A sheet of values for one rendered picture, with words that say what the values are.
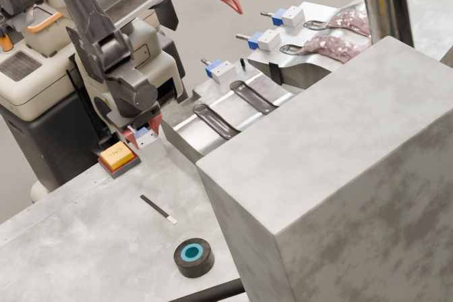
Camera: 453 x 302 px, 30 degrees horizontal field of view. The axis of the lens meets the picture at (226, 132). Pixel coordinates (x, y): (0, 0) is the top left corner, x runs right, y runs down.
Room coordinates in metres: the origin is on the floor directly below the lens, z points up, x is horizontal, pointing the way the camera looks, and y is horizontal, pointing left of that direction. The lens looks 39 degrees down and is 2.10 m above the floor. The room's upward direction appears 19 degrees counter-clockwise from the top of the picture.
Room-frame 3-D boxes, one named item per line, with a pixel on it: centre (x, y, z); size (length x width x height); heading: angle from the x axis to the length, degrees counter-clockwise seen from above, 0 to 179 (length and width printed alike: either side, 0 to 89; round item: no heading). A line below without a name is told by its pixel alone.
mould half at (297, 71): (1.66, -0.37, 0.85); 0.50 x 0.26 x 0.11; 39
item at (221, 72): (1.72, -0.03, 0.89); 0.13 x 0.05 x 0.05; 21
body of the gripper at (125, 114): (1.47, 0.17, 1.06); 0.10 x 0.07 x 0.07; 112
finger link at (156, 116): (1.48, 0.16, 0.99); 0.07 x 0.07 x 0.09; 22
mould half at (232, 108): (1.45, -0.07, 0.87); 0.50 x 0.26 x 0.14; 21
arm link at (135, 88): (1.44, 0.15, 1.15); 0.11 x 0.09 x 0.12; 28
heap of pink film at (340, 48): (1.66, -0.36, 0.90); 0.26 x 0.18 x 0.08; 39
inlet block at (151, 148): (1.51, 0.19, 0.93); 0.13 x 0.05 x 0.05; 21
